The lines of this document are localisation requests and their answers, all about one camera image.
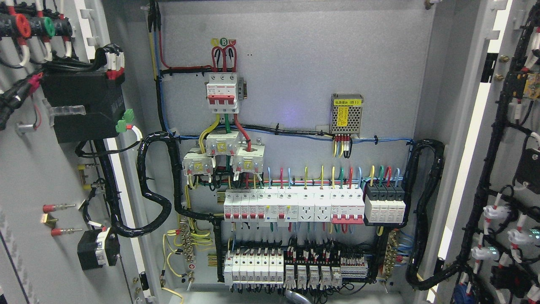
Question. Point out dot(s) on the dark grey robot hand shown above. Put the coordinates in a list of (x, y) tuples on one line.
[(296, 298)]

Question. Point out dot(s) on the grey cabinet door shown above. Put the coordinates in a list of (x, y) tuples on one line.
[(466, 107), (41, 188)]

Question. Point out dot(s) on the lower relay terminal row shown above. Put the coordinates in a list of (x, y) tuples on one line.
[(308, 267)]

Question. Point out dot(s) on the white socket breaker row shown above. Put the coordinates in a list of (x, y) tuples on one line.
[(294, 205)]

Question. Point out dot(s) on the brass ground bus bar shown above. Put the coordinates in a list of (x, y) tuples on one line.
[(391, 252)]

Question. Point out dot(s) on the black surge protector module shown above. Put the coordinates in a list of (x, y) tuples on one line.
[(384, 204)]

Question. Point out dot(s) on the white current transformer cluster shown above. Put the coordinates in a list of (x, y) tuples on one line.
[(224, 148)]

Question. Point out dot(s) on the metal mesh power supply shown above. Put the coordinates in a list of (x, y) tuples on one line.
[(346, 114)]

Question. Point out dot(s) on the red three pole main breaker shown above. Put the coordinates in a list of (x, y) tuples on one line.
[(225, 91)]

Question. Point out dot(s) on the black digital power meter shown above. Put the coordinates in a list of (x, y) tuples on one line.
[(86, 105)]

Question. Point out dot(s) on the white rotary selector switch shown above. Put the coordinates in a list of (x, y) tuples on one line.
[(97, 248)]

